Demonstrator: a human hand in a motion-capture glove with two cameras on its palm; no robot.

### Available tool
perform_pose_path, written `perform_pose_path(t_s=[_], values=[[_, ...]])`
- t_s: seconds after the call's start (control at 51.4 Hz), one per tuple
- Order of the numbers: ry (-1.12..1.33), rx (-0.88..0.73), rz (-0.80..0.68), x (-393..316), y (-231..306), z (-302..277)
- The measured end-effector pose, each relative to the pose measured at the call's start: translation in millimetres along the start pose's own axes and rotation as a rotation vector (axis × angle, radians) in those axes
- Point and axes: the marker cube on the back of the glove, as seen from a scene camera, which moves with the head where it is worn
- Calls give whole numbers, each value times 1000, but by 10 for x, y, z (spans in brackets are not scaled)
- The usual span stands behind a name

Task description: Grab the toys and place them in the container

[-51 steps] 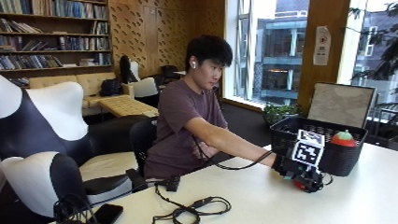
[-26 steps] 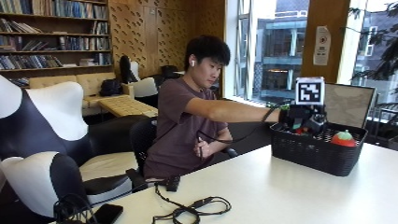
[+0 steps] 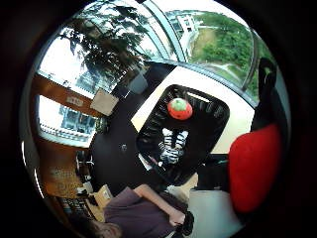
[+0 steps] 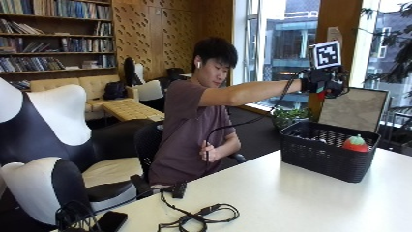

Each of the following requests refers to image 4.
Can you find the small red toy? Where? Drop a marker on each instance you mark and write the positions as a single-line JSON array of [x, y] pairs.
[[320, 95]]

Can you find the grey framed board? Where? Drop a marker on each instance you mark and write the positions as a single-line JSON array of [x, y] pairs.
[[353, 109]]

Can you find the the person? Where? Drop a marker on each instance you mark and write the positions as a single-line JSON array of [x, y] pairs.
[[184, 129]]

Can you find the white marker cube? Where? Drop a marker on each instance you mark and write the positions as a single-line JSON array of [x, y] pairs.
[[326, 54]]

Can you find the small black box device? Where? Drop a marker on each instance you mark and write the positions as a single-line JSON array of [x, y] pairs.
[[178, 190]]

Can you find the black office chair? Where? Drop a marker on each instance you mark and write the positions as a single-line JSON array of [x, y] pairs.
[[148, 145]]

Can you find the green potted plant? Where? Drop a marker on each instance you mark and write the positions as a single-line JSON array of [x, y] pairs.
[[289, 116]]

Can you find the paper notice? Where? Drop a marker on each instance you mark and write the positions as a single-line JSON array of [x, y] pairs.
[[334, 34]]

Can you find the dark-leaved tree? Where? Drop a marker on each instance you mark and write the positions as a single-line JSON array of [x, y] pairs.
[[396, 54]]

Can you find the red strawberry toy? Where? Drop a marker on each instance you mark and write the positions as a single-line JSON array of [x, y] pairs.
[[354, 144]]

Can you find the beige tufted ottoman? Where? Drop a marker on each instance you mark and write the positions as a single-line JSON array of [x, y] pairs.
[[130, 111]]

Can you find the black plastic basket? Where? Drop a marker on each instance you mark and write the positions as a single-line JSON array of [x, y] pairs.
[[325, 158]]

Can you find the white low armchair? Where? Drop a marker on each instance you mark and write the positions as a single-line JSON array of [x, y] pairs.
[[149, 92]]

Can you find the white earbud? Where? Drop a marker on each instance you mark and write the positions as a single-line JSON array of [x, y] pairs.
[[197, 64]]

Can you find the black backpack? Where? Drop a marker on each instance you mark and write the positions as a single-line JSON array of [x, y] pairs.
[[114, 90]]

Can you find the black phone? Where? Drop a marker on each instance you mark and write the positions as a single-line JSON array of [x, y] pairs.
[[110, 221]]

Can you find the black white high-back chair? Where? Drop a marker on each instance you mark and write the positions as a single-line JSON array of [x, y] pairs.
[[132, 72]]

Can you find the beige tufted sofa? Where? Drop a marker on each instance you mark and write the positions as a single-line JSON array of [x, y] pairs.
[[92, 88]]

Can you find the large black white lounge chair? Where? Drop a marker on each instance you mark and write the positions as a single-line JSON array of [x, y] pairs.
[[46, 125]]

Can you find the black white cream-seat lounge chair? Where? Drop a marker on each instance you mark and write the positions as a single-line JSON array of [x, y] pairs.
[[46, 190]]

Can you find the rows of books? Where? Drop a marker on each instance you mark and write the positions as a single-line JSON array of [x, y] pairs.
[[56, 43]]

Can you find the wooden bookshelf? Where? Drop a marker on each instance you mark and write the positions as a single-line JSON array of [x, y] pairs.
[[56, 38]]

